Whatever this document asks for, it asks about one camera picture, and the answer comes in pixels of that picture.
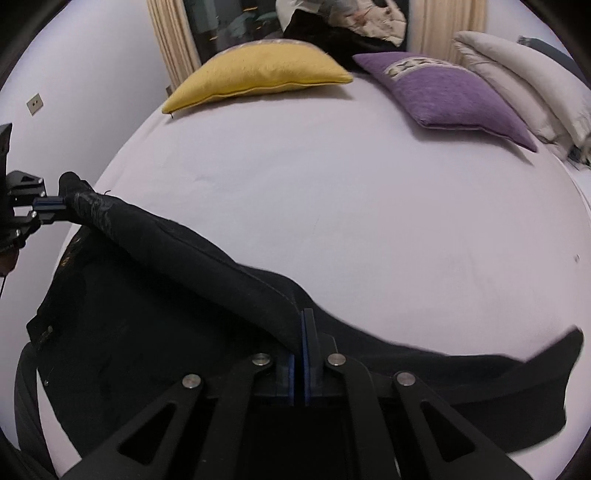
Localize black denim pants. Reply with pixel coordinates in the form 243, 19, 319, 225
1, 192, 583, 479

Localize beige left curtain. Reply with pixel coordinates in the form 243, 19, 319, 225
147, 0, 201, 90

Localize beige curtain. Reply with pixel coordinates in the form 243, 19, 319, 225
408, 0, 488, 62
147, 0, 201, 90

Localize dark window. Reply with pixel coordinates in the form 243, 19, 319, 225
181, 0, 410, 66

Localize yellow pillow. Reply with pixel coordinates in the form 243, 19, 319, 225
161, 39, 353, 114

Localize purple pillow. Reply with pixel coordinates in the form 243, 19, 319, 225
353, 52, 538, 152

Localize folded beige duvet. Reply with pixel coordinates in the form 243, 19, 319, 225
454, 31, 590, 164

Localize beige right curtain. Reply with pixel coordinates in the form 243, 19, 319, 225
408, 0, 488, 62

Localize dark grey headboard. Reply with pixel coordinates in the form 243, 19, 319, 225
518, 36, 577, 68

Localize wall socket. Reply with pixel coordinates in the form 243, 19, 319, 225
26, 93, 44, 116

